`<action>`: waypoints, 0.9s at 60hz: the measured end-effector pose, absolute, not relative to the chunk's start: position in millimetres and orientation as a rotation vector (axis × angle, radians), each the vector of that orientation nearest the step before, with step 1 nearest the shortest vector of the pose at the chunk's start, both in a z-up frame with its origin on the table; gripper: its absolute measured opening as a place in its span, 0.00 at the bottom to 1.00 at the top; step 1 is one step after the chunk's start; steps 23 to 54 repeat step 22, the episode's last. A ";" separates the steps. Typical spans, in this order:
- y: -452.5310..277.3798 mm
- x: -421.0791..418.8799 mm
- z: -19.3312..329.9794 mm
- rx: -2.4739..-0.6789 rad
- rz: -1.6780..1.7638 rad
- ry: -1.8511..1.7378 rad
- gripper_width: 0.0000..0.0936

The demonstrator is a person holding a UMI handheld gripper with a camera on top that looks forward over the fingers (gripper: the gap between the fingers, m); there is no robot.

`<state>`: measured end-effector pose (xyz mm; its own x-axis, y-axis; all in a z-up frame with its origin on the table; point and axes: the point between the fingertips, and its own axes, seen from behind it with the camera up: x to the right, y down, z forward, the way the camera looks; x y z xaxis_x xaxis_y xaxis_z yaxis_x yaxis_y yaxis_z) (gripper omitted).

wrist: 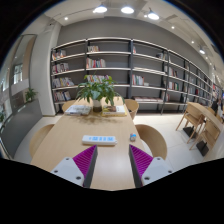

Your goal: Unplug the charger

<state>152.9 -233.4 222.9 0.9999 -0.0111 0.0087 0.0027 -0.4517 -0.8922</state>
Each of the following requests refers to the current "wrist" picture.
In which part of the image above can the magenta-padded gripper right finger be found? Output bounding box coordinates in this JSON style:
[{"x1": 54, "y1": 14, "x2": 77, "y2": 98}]
[{"x1": 128, "y1": 143, "x2": 174, "y2": 188}]

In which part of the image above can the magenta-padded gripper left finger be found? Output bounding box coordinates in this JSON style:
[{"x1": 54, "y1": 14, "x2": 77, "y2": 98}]
[{"x1": 50, "y1": 144, "x2": 99, "y2": 189}]

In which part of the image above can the round-backed wooden chair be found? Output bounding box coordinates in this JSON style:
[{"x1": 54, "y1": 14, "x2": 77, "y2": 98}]
[
  {"x1": 134, "y1": 123, "x2": 169, "y2": 161},
  {"x1": 123, "y1": 98, "x2": 140, "y2": 121}
]

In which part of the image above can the white power strip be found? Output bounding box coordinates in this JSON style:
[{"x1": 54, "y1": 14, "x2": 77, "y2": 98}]
[{"x1": 81, "y1": 134, "x2": 119, "y2": 147}]

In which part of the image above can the open magazine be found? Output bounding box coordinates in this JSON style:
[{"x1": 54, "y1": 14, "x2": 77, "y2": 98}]
[{"x1": 64, "y1": 104, "x2": 92, "y2": 117}]

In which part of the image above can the slatted wooden chair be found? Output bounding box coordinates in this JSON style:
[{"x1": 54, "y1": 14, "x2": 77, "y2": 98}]
[
  {"x1": 189, "y1": 119, "x2": 219, "y2": 152},
  {"x1": 175, "y1": 112, "x2": 202, "y2": 140}
]

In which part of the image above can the yellow book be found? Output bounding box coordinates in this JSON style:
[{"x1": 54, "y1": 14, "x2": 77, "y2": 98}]
[{"x1": 100, "y1": 111, "x2": 129, "y2": 118}]

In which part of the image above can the light wooden side table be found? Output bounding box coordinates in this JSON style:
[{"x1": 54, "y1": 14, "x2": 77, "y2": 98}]
[{"x1": 186, "y1": 101, "x2": 224, "y2": 158}]

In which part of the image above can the potted green plant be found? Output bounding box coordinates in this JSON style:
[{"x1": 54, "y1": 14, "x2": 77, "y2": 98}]
[{"x1": 75, "y1": 74, "x2": 125, "y2": 114}]

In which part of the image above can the small green floor plant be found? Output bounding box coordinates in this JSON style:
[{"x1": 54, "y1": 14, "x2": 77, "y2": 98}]
[{"x1": 24, "y1": 87, "x2": 39, "y2": 103}]

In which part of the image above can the person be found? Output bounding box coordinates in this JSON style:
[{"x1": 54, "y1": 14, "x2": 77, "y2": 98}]
[{"x1": 216, "y1": 98, "x2": 224, "y2": 116}]

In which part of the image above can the grey bookshelf unit with books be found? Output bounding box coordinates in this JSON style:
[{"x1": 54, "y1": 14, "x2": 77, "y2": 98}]
[{"x1": 49, "y1": 36, "x2": 224, "y2": 116}]

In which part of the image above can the group of ceiling lights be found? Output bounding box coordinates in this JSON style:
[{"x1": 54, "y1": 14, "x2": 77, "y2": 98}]
[{"x1": 62, "y1": 3, "x2": 208, "y2": 56}]

